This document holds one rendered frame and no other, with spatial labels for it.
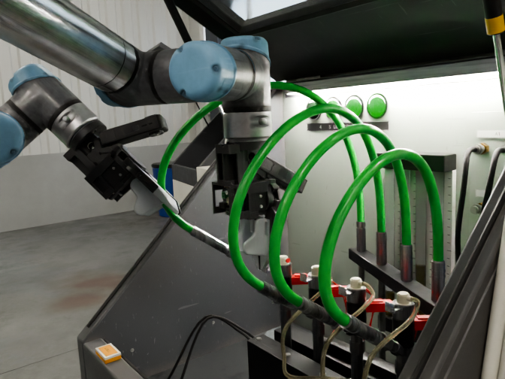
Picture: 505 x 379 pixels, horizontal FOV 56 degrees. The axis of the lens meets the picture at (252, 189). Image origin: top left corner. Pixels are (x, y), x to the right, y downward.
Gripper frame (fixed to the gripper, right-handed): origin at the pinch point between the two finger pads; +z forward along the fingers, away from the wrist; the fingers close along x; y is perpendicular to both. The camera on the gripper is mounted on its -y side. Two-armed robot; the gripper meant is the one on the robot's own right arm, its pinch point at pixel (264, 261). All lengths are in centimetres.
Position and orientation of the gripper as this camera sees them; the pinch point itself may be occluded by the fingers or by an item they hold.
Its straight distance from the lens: 80.2
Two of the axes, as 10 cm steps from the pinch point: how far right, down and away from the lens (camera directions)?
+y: -8.0, 1.3, -5.9
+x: 6.0, 0.9, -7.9
